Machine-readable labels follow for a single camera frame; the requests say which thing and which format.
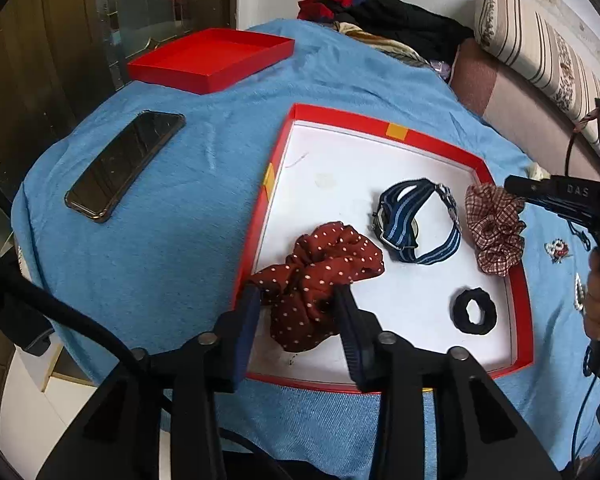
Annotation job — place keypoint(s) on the red box tray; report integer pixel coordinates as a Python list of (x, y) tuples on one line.
[(340, 160)]

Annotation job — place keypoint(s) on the blue towel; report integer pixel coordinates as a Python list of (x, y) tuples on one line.
[(180, 250)]

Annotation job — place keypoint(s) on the person's right hand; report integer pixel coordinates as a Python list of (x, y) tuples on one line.
[(599, 300)]

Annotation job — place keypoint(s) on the glass door panel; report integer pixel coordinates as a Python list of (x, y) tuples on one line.
[(145, 0)]

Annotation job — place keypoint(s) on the small white object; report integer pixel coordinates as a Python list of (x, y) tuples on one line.
[(537, 171)]

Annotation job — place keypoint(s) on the black garment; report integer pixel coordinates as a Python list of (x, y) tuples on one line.
[(405, 20)]

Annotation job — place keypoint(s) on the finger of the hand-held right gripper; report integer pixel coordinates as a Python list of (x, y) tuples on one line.
[(555, 191)]

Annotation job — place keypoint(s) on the black smartphone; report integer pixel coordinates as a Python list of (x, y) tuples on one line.
[(125, 165)]

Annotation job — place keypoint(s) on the brown plaid scrunchie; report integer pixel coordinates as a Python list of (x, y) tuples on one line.
[(495, 240)]

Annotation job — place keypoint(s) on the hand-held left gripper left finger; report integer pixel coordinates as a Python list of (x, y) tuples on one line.
[(244, 332)]

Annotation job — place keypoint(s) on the striped bolster cushion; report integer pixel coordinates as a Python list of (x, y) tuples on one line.
[(530, 35)]

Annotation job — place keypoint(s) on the brown sofa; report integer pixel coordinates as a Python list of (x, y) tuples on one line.
[(485, 85)]

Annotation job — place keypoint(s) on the red box lid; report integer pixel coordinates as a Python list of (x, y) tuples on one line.
[(205, 55)]

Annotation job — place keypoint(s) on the red polka dot scrunchie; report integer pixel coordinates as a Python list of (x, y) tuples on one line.
[(320, 270)]

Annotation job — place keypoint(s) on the patterned silk scarf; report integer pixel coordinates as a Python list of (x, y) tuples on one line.
[(385, 42)]

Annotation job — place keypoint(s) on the pearl brooch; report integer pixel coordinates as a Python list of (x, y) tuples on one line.
[(557, 251)]

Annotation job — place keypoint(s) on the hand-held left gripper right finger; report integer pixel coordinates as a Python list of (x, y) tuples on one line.
[(354, 340)]

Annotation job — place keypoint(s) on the red garment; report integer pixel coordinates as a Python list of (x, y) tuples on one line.
[(320, 4)]

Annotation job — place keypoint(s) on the pearl hair clip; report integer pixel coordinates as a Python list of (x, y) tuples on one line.
[(579, 292)]

